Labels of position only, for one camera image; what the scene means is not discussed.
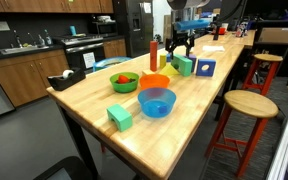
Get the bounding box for blue block with hole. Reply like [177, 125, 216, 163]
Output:
[196, 59, 216, 77]

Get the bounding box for black tape dispenser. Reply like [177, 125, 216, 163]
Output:
[47, 67, 86, 91]

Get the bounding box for microwave oven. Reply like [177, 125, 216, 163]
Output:
[90, 22, 118, 37]

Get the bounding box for yellow triangular block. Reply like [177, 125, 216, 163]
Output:
[160, 64, 179, 76]

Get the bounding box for small green arch block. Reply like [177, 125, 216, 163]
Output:
[107, 104, 133, 132]

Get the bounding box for blue cube in bowl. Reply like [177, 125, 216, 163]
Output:
[158, 105, 167, 114]

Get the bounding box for kitchen sink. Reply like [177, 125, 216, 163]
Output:
[0, 46, 50, 55]

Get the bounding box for stainless steel refrigerator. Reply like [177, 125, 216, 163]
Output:
[112, 0, 153, 57]

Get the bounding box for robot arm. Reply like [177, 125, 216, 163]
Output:
[165, 0, 245, 59]

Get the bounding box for blue plastic bowl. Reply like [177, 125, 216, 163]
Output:
[138, 88, 176, 118]

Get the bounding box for black oven stove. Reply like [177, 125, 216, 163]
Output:
[52, 34, 105, 71]

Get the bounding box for blue bin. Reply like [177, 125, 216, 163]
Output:
[93, 56, 130, 71]

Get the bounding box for far wooden stool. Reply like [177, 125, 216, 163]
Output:
[242, 54, 283, 95]

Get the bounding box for small blue block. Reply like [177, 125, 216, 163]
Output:
[166, 54, 171, 62]

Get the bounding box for wooden base cabinets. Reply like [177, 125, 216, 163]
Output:
[0, 49, 68, 107]

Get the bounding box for near wooden stool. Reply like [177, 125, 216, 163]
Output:
[205, 90, 279, 177]

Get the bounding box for orange plastic bowl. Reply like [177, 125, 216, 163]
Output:
[139, 74, 170, 89]

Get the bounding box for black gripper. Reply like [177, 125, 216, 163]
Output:
[165, 31, 195, 61]

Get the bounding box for red cylinder block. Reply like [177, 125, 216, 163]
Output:
[150, 41, 158, 72]

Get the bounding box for purple block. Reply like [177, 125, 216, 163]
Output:
[187, 54, 197, 73]

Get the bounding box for red toy fruit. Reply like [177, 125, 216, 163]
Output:
[118, 75, 129, 84]

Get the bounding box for green plastic bowl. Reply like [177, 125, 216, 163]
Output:
[110, 72, 139, 93]

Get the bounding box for yellow cylinder block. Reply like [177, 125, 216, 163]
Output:
[160, 54, 166, 69]

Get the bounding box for large green arch block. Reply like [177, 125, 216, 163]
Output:
[171, 54, 192, 77]

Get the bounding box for wooden stool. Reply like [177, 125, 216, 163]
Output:
[242, 54, 283, 95]
[205, 90, 279, 177]

